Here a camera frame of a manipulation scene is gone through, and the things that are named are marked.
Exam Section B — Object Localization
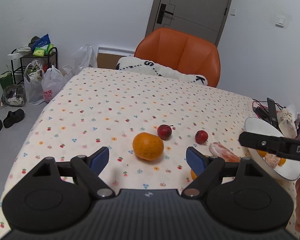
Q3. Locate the small kumquat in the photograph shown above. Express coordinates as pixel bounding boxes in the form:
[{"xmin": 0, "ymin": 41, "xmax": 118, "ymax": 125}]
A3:
[
  {"xmin": 278, "ymin": 158, "xmax": 286, "ymax": 166},
  {"xmin": 191, "ymin": 170, "xmax": 197, "ymax": 180}
]

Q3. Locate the peeled pomelo segment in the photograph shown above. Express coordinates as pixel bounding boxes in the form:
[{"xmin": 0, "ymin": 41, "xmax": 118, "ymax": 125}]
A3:
[
  {"xmin": 264, "ymin": 153, "xmax": 281, "ymax": 168},
  {"xmin": 209, "ymin": 142, "xmax": 241, "ymax": 163}
]

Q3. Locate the red cherry apple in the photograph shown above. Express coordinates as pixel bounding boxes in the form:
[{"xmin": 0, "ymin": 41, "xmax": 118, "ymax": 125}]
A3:
[
  {"xmin": 195, "ymin": 130, "xmax": 209, "ymax": 145},
  {"xmin": 157, "ymin": 125, "xmax": 172, "ymax": 140}
]

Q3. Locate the large orange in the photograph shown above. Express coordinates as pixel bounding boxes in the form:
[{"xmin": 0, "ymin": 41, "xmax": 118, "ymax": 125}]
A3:
[
  {"xmin": 257, "ymin": 150, "xmax": 267, "ymax": 158},
  {"xmin": 132, "ymin": 132, "xmax": 164, "ymax": 161}
]

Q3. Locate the white plate blue rim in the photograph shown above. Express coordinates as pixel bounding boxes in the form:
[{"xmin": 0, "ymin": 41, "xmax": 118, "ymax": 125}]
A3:
[{"xmin": 244, "ymin": 117, "xmax": 300, "ymax": 181}]

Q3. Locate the black phone on stand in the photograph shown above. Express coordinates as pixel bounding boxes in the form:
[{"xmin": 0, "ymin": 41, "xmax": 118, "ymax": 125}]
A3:
[{"xmin": 267, "ymin": 98, "xmax": 280, "ymax": 131}]

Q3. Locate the floral tablecloth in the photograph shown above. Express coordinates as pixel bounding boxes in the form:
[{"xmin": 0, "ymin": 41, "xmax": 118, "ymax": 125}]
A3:
[{"xmin": 0, "ymin": 67, "xmax": 300, "ymax": 240}]

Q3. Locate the black shoe right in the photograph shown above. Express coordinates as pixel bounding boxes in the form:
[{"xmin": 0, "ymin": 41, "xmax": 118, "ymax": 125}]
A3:
[{"xmin": 3, "ymin": 109, "xmax": 25, "ymax": 128}]

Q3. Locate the white shopping bag red print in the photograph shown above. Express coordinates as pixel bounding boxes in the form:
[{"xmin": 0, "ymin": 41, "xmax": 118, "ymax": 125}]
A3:
[{"xmin": 42, "ymin": 65, "xmax": 65, "ymax": 102}]

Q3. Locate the clear bag with shoes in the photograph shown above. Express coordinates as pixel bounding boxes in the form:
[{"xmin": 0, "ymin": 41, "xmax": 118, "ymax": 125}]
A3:
[{"xmin": 1, "ymin": 85, "xmax": 26, "ymax": 107}]

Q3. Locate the white bag with groceries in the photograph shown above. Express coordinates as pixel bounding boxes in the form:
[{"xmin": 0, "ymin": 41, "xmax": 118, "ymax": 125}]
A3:
[{"xmin": 24, "ymin": 59, "xmax": 44, "ymax": 106}]

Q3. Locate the white fluffy cushion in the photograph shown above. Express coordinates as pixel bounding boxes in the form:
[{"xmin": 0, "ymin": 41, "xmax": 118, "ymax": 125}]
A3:
[{"xmin": 116, "ymin": 56, "xmax": 209, "ymax": 86}]

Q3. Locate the orange leather chair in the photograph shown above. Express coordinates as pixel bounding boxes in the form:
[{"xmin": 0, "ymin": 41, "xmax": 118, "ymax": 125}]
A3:
[{"xmin": 134, "ymin": 28, "xmax": 221, "ymax": 87}]

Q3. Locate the green paper bag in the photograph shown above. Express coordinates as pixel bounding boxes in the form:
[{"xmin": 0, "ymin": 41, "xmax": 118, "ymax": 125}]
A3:
[{"xmin": 0, "ymin": 71, "xmax": 13, "ymax": 90}]

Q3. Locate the green package on shelf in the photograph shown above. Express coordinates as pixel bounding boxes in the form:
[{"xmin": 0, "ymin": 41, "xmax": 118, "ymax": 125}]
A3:
[{"xmin": 33, "ymin": 43, "xmax": 54, "ymax": 57}]

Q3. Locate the black metal shelf rack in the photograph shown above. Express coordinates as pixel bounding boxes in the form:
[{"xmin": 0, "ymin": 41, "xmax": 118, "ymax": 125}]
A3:
[{"xmin": 7, "ymin": 47, "xmax": 58, "ymax": 85}]

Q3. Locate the blue package on shelf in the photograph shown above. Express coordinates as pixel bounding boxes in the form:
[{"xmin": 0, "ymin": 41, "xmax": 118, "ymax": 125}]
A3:
[{"xmin": 29, "ymin": 34, "xmax": 51, "ymax": 52}]

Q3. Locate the grey door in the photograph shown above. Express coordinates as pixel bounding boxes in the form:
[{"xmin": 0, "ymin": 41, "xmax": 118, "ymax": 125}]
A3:
[{"xmin": 146, "ymin": 0, "xmax": 231, "ymax": 45}]

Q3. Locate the red cable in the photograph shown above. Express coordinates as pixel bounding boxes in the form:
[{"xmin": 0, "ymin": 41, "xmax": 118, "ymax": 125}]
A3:
[{"xmin": 251, "ymin": 99, "xmax": 283, "ymax": 118}]

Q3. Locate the white plastic bag by wall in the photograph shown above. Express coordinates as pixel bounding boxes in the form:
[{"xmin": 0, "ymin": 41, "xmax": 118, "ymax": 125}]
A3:
[{"xmin": 71, "ymin": 44, "xmax": 97, "ymax": 75}]

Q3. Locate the cardboard box by wall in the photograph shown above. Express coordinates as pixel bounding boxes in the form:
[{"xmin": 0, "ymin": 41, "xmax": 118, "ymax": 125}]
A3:
[{"xmin": 96, "ymin": 46, "xmax": 135, "ymax": 69}]

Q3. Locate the wall light switch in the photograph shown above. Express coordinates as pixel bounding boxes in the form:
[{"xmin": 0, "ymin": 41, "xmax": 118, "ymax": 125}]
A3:
[{"xmin": 275, "ymin": 16, "xmax": 286, "ymax": 28}]

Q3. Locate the black door handle lock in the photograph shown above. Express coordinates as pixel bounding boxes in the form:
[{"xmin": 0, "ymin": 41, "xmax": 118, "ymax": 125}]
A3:
[{"xmin": 156, "ymin": 3, "xmax": 174, "ymax": 24}]

